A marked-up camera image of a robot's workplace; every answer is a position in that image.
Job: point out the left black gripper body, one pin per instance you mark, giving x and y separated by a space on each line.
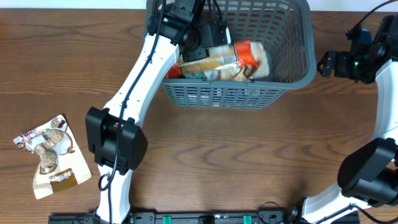
195 42

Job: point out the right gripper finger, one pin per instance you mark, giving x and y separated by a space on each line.
325 68
328 58

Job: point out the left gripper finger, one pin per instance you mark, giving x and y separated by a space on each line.
198 53
214 34

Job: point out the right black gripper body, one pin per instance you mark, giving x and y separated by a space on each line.
354 66

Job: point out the teal snack packet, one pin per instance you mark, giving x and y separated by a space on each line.
199 75

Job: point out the orange spaghetti packet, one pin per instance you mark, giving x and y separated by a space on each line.
181 68

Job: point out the small white brown food bag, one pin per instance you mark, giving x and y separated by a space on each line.
244 60

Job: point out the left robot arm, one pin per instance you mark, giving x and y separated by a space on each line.
114 133

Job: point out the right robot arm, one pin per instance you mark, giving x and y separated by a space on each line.
364 178

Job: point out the grey plastic lattice basket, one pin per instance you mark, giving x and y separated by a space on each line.
285 30

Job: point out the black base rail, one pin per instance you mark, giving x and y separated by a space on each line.
264 216

